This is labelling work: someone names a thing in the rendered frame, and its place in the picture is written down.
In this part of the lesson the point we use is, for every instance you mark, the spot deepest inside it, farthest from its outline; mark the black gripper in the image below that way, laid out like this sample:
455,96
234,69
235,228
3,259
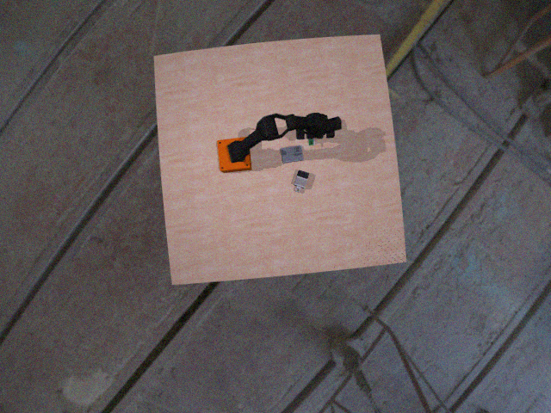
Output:
300,134

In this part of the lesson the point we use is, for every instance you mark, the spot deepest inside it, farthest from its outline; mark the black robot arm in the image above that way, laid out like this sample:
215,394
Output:
266,130

